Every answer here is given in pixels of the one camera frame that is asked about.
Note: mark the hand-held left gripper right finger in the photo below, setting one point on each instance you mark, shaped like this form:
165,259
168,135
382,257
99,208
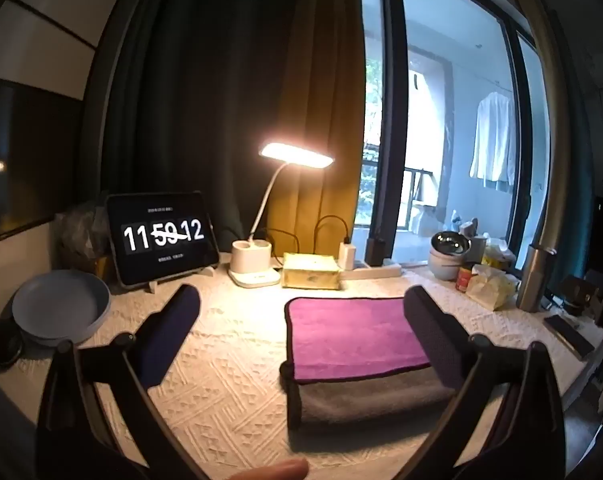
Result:
431,335

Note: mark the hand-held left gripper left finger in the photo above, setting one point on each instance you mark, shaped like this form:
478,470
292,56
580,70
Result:
174,327

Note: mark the purple towel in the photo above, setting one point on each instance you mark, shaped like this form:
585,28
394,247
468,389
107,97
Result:
351,335

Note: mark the grey towel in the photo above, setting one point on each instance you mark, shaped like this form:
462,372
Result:
371,400

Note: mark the person's left hand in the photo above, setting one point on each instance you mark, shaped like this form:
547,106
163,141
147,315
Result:
276,471

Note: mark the white tablet stand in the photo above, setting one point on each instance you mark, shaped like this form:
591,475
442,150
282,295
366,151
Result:
154,286

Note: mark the red can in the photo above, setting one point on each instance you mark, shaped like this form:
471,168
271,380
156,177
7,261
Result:
465,280

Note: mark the white textured tablecloth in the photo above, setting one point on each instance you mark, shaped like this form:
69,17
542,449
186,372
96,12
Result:
231,360

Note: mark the white pot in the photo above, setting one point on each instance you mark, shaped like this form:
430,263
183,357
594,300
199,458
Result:
444,266

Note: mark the crumpled pale plastic packet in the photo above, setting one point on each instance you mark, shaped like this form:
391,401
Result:
491,287

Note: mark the white power strip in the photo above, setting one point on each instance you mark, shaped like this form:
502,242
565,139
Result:
376,271

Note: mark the black tablet with clock display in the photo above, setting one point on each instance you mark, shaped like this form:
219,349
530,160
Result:
161,235

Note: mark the metal bowl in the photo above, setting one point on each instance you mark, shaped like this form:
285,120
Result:
450,243

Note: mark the white desk lamp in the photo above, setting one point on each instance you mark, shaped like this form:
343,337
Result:
254,260

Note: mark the white charger plug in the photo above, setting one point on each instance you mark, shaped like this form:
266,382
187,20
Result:
346,256

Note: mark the steel thermos bottle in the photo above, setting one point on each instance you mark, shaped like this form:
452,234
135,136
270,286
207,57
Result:
534,280

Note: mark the blue-grey plate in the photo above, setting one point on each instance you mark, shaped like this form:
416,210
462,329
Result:
56,305

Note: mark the clear plastic bag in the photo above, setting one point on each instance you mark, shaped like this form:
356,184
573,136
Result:
81,240

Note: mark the yellow tissue pack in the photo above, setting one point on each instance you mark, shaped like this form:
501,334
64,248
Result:
311,272

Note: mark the black phone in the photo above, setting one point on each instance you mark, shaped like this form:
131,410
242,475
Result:
569,335

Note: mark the black device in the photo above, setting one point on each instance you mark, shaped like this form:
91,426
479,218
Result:
589,300

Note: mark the small black cup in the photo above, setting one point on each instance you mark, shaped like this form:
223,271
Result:
2,342

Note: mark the teal curtain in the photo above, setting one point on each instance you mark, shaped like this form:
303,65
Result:
584,200

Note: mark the white hanging shirt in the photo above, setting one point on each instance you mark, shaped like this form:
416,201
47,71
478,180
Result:
492,140

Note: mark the beige curtain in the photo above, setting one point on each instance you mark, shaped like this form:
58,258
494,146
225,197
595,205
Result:
556,160

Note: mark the dark green curtain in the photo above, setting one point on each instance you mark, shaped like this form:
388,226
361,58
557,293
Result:
206,85

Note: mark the mustard yellow curtain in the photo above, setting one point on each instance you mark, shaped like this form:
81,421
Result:
321,85

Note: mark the black sliding door frame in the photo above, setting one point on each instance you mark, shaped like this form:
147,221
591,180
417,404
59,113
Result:
387,110

